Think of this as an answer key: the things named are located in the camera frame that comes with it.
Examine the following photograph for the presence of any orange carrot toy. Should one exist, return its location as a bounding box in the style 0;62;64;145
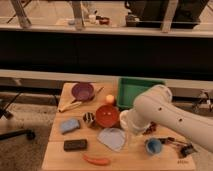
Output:
82;154;111;166

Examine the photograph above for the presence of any green plastic tray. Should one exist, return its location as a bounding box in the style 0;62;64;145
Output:
117;77;165;110

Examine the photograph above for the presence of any red bowl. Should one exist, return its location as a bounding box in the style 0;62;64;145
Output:
95;105;119;128

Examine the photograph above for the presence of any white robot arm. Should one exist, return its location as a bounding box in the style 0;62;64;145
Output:
126;85;213;153

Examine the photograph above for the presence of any black metal tool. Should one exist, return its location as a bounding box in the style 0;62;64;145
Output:
160;137;197;158

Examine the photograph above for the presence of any black chair base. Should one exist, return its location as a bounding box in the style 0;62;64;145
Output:
0;93;36;141

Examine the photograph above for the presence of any purple bowl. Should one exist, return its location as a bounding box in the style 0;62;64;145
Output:
71;83;94;102

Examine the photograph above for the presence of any blue sponge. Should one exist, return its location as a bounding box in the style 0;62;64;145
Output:
60;119;80;134

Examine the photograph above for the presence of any banana toy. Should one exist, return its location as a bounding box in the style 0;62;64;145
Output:
58;102;82;113

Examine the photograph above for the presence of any light blue cloth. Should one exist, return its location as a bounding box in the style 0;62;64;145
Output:
97;128;126;152

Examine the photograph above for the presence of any small orange ball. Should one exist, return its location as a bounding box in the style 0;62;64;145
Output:
106;95;115;104

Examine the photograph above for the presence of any white paper cup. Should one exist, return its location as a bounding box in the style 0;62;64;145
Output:
119;110;128;130

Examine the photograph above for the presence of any black rectangular block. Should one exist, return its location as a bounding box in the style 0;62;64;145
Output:
64;139;87;151

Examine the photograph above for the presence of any blue cup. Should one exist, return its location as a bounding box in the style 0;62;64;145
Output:
145;138;162;155

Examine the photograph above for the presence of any dark red grape bunch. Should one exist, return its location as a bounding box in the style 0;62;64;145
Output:
144;122;157;135

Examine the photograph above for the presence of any striped black white ball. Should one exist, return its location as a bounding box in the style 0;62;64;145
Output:
83;112;95;127

